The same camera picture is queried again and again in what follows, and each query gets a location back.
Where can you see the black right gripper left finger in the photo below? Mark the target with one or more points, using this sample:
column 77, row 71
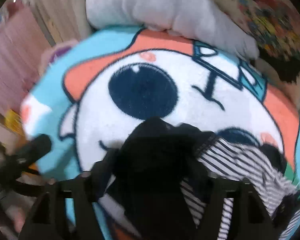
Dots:
column 64, row 209

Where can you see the cartoon face fleece blanket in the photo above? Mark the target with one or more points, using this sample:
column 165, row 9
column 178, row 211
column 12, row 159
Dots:
column 91, row 100

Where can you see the brown wooden furniture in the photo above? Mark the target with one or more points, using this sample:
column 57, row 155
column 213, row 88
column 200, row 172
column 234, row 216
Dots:
column 22, row 43

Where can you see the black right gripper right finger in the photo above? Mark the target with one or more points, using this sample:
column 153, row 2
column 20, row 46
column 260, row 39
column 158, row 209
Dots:
column 249, row 217

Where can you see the white plain pillow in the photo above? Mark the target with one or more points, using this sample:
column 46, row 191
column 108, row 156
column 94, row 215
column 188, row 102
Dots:
column 200, row 20

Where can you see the navy striped frog pants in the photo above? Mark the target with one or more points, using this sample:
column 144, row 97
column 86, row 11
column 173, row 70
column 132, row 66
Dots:
column 151, row 196

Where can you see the cream floral print pillow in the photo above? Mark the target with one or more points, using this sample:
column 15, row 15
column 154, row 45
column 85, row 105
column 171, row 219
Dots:
column 275, row 25

